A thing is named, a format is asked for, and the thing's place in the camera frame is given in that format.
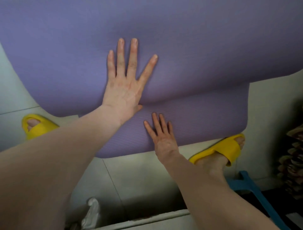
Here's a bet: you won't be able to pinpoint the person's left hand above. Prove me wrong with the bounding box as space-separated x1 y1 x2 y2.
101 38 158 126

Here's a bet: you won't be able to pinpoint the person's right hand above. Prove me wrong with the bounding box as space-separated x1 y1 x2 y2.
143 112 180 165

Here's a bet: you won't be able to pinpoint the purple yoga mat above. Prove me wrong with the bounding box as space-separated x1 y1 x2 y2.
0 0 303 159

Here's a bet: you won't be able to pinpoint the person's right forearm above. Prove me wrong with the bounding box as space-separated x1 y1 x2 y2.
157 151 281 230

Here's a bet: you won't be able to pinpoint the person's left forearm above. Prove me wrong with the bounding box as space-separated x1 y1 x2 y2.
0 104 123 230

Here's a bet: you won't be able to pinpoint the yellow slipper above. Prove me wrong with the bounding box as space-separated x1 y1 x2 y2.
189 133 246 167
22 114 60 140

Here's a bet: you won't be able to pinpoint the person's right foot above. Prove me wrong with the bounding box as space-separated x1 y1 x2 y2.
195 136 245 188

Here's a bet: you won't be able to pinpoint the person's foot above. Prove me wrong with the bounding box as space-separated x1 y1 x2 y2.
195 136 245 188
27 119 41 131

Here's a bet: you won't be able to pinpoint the person's left foot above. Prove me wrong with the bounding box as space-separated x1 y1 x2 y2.
27 119 41 131

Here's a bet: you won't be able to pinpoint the white plastic bag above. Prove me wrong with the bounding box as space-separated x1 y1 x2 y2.
80 197 101 229

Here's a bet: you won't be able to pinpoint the patterned fabric pile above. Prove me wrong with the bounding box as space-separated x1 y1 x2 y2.
276 123 303 200

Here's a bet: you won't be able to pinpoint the blue plastic frame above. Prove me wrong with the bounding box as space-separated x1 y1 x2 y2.
226 171 292 230

